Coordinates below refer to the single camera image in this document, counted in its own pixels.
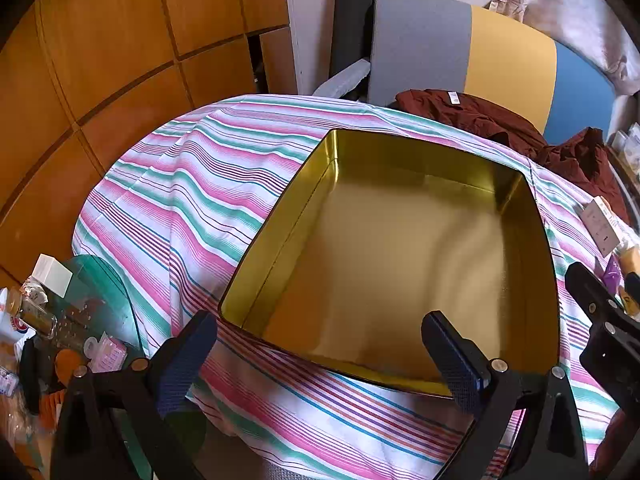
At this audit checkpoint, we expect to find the striped tablecloth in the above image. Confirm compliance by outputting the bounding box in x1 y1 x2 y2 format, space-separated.
72 94 640 480

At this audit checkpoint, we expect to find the person's right hand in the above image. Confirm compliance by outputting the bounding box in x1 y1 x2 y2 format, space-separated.
589 407 640 476

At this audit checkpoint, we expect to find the black rolled mat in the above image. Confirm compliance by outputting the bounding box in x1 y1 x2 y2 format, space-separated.
329 0 376 77

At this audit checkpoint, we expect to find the gold tin box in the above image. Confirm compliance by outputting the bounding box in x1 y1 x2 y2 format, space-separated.
217 129 561 398

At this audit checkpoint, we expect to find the maroon jacket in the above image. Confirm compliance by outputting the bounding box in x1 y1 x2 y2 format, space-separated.
395 89 631 226

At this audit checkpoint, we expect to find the pale printed curtain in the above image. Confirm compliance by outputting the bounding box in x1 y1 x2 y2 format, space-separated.
492 0 640 96

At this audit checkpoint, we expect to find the round glass side table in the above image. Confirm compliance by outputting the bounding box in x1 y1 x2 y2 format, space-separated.
0 255 208 480

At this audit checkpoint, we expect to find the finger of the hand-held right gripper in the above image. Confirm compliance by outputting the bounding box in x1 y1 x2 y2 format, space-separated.
565 261 640 411

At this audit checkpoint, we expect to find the grey yellow blue chair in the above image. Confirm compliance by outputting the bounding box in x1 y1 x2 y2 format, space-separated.
312 0 618 146

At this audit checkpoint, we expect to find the pink box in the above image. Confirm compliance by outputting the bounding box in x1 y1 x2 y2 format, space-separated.
95 337 129 372

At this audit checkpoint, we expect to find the small white box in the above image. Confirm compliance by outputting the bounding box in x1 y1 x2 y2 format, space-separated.
32 254 73 298

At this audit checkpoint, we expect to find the purple packet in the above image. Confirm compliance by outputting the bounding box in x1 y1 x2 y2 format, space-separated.
604 255 625 288

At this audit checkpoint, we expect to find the wooden wardrobe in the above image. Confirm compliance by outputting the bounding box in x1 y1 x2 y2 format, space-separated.
0 0 293 286

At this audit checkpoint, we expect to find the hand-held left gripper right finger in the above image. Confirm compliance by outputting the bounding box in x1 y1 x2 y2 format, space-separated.
421 311 589 480

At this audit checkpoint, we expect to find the white carton box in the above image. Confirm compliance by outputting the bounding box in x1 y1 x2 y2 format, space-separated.
580 196 627 262

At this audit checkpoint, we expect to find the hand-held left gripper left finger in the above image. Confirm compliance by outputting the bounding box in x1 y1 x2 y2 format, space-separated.
50 310 221 480

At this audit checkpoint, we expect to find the glass jar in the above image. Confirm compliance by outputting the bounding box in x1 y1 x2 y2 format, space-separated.
20 290 58 339

